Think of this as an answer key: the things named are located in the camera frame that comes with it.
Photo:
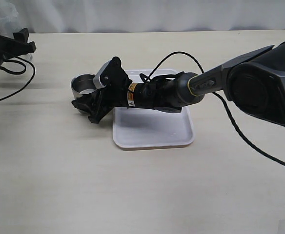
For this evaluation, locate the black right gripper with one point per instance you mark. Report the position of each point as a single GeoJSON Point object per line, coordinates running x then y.
{"type": "Point", "coordinates": [105, 99]}

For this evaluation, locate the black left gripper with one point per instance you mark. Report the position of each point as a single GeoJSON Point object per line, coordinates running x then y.
{"type": "Point", "coordinates": [11, 48]}

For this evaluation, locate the stainless steel cup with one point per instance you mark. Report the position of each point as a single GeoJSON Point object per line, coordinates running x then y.
{"type": "Point", "coordinates": [82, 84]}

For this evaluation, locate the clear plastic measuring jug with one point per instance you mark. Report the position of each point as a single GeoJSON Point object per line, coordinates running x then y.
{"type": "Point", "coordinates": [9, 19]}

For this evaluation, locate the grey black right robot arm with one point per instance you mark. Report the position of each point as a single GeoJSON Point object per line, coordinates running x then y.
{"type": "Point", "coordinates": [254, 82]}

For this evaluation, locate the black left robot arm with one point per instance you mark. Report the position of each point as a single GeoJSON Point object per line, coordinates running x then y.
{"type": "Point", "coordinates": [16, 46]}

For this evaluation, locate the white backdrop curtain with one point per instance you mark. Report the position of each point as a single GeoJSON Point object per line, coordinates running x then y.
{"type": "Point", "coordinates": [98, 16]}

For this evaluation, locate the white rectangular plastic tray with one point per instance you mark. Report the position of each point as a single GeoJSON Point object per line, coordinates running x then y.
{"type": "Point", "coordinates": [136, 129]}

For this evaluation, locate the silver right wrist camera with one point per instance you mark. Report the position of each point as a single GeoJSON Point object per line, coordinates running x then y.
{"type": "Point", "coordinates": [99, 79]}

